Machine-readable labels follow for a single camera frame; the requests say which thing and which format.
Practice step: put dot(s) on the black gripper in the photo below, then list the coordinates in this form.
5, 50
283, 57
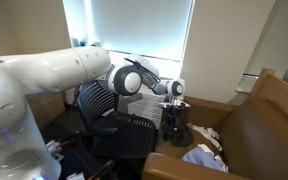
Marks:
174, 116

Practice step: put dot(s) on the black cloth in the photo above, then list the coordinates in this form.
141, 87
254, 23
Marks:
184, 138

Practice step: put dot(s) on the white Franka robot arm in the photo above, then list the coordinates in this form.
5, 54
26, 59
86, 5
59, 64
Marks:
34, 86

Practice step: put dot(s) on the white crumpled cloth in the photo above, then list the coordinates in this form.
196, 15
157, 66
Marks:
205, 133

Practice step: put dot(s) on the light blue cloth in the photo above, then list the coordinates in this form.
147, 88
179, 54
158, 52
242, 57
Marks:
202, 158

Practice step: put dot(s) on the black mesh office chair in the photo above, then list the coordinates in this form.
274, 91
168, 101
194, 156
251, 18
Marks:
124, 133

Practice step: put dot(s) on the brown leather armchair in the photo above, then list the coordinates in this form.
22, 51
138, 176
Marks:
260, 140

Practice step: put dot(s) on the black low table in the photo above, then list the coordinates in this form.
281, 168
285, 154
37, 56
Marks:
80, 163

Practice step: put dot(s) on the black and orange tool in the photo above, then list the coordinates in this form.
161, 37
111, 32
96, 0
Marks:
69, 140

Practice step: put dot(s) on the red sneaker shoe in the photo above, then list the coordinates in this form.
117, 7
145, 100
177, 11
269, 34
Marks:
96, 44

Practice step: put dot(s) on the white power plugs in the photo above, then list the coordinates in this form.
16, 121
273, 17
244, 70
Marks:
54, 150

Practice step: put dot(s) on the blue water bottle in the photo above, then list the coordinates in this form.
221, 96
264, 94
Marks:
83, 43

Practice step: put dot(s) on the light wooden dresser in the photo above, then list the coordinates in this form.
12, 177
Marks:
47, 108

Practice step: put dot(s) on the white wall radiator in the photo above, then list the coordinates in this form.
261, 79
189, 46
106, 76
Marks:
144, 106

